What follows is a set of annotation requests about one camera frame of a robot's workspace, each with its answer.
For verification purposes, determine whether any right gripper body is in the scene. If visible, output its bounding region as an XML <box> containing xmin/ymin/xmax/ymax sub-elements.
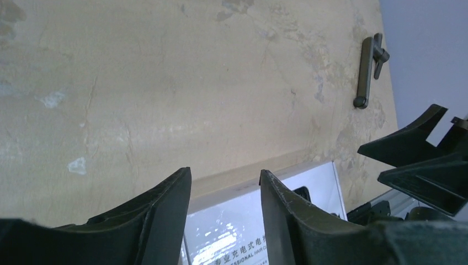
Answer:
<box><xmin>437</xmin><ymin>116</ymin><xmax>467</xmax><ymax>161</ymax></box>

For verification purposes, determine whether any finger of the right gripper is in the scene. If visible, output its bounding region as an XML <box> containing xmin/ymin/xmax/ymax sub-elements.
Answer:
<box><xmin>377</xmin><ymin>153</ymin><xmax>467</xmax><ymax>216</ymax></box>
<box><xmin>358</xmin><ymin>104</ymin><xmax>448</xmax><ymax>167</ymax></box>

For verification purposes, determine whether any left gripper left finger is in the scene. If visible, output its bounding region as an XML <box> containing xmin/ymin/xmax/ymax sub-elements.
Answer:
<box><xmin>1</xmin><ymin>167</ymin><xmax>192</xmax><ymax>264</ymax></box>

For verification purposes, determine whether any aluminium table frame rail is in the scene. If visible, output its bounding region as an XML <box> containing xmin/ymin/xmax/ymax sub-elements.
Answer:
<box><xmin>369</xmin><ymin>189</ymin><xmax>419</xmax><ymax>219</ymax></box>

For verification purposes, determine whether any metal clamp tool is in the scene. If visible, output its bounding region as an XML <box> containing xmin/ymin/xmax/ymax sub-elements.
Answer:
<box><xmin>353</xmin><ymin>33</ymin><xmax>390</xmax><ymax>109</ymax></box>

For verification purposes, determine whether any white hair clipper kit box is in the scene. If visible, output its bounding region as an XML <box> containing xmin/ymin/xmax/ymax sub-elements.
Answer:
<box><xmin>179</xmin><ymin>161</ymin><xmax>347</xmax><ymax>264</ymax></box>

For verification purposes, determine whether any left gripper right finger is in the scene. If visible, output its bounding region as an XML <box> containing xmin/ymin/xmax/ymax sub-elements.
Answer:
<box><xmin>259</xmin><ymin>169</ymin><xmax>467</xmax><ymax>264</ymax></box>

